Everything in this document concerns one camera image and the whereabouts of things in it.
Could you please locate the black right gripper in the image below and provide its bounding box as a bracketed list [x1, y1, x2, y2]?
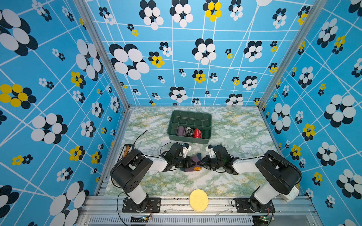
[196, 155, 225, 170]

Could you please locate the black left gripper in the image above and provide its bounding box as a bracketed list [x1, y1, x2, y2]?
[173, 157, 196, 170]

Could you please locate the purple teal sock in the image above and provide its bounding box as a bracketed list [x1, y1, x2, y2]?
[181, 153, 202, 172]

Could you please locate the green compartment tray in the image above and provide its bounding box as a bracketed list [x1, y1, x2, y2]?
[167, 110, 212, 144]

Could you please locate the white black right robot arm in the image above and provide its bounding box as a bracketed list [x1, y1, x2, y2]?
[198, 145, 302, 211]

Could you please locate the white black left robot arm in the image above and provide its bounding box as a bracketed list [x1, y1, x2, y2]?
[110, 142, 196, 206]

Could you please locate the purple rolled sock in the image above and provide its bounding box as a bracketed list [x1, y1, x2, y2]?
[177, 126, 185, 137]

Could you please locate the black white rolled sock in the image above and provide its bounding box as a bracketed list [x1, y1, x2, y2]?
[184, 127, 194, 137]

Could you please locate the green rolled sock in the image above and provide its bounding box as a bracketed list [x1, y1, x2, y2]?
[201, 129, 211, 139]

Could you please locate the red rolled sock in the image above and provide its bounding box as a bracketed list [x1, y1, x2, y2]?
[193, 129, 202, 138]

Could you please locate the yellow round sponge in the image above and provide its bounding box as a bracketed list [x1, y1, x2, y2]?
[189, 189, 209, 212]

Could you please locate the black tray with snacks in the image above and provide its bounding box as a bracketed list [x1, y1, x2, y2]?
[120, 144, 134, 158]

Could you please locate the white square clock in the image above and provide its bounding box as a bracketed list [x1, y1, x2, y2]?
[280, 186, 299, 202]

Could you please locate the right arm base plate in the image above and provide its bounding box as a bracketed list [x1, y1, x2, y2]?
[231, 198, 275, 214]

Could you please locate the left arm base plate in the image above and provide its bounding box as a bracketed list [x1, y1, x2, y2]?
[122, 197, 162, 213]

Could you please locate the aluminium front rail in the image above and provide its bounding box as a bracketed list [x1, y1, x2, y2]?
[76, 196, 323, 226]

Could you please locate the aluminium corner post left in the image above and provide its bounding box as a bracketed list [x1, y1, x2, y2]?
[74, 0, 130, 112]

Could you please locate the aluminium corner post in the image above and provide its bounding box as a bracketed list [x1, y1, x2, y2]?
[74, 0, 130, 112]
[258, 0, 327, 111]

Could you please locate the aluminium corner post right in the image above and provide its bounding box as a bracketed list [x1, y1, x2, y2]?
[258, 0, 327, 111]

